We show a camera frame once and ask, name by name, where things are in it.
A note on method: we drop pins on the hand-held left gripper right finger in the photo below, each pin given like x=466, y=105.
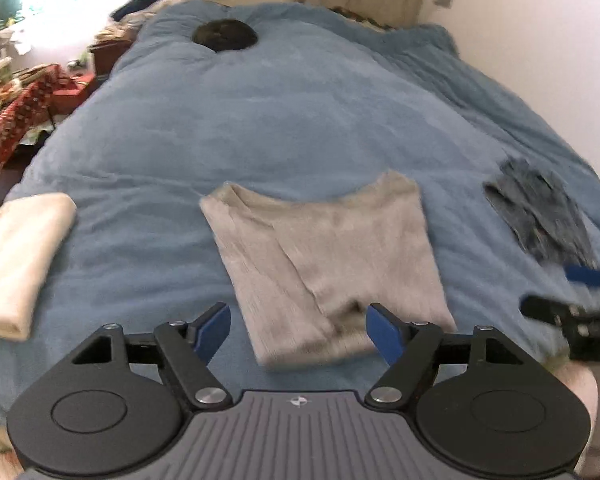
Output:
x=382, y=330

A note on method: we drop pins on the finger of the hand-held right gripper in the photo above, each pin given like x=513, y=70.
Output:
x=545, y=307
x=587, y=276

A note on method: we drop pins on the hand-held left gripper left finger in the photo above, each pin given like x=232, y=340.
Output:
x=215, y=327

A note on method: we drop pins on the dark grey patterned cloth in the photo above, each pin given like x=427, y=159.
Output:
x=540, y=210

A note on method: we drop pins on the grey knit sweater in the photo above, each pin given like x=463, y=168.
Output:
x=330, y=240

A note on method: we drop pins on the cream folded cloth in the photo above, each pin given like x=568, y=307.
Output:
x=20, y=250

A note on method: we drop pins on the blue fleece blanket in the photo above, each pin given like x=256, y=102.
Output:
x=280, y=125

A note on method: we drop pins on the red box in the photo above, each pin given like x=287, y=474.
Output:
x=67, y=95

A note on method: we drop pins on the red patterned tablecloth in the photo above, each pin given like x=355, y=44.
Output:
x=15, y=120

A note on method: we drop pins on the black round patch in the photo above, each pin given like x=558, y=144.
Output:
x=225, y=35

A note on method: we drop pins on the dark bedside box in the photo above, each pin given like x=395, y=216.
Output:
x=107, y=55

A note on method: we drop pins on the colourful patterned cloth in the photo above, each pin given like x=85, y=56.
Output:
x=365, y=19

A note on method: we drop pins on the dark blue cloth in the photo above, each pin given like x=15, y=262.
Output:
x=140, y=2

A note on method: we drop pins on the green drink cup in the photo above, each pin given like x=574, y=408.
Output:
x=3, y=67

